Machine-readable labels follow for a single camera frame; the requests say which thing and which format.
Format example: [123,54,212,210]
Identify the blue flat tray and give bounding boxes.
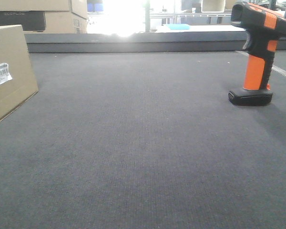
[166,24,190,30]

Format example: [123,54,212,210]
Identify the brown cardboard package box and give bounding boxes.
[0,25,39,121]

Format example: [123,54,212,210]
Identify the blue storage bins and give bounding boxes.
[87,3,103,12]

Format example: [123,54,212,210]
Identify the top cardboard box background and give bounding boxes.
[0,0,69,11]

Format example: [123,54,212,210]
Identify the white barcode label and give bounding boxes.
[0,62,13,85]

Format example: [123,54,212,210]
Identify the white zipper strip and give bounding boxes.
[236,51,286,78]

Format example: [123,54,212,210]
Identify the orange black barcode scanner gun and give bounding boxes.
[228,1,286,106]

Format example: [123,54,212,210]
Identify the black box in background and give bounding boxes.
[0,11,46,31]

